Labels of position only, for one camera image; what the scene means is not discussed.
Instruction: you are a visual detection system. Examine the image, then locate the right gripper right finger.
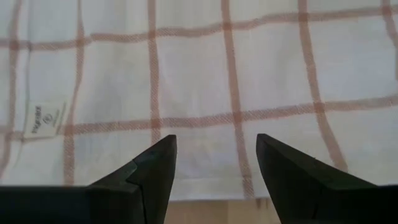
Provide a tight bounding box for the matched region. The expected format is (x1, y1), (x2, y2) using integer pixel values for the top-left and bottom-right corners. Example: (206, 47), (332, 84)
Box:
(256, 133), (379, 224)

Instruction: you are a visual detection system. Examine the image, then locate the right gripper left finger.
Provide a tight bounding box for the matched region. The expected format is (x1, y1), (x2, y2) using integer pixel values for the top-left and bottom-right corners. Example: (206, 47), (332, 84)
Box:
(86, 134), (178, 224)

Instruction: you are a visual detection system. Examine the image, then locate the white red-checked towel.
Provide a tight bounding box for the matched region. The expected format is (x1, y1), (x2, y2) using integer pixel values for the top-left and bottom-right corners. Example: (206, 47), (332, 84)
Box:
(0, 0), (398, 202)

